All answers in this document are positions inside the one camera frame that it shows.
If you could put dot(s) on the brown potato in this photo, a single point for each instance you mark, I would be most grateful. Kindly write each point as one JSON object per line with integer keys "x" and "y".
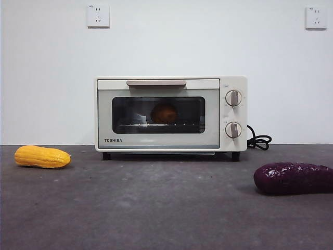
{"x": 165, "y": 113}

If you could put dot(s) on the cream oven knob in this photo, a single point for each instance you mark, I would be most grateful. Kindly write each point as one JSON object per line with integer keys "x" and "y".
{"x": 233, "y": 130}
{"x": 233, "y": 98}

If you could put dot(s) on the cream Toshiba toaster oven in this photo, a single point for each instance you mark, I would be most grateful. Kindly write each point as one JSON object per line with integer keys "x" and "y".
{"x": 235, "y": 114}

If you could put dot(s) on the purple sweet potato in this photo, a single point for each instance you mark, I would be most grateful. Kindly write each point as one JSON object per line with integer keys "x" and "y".
{"x": 286, "y": 179}

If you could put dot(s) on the yellow corn cob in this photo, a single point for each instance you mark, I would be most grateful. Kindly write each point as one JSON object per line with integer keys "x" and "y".
{"x": 39, "y": 157}

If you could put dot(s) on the white wall socket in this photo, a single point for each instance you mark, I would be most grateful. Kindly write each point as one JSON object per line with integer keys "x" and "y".
{"x": 316, "y": 24}
{"x": 98, "y": 22}

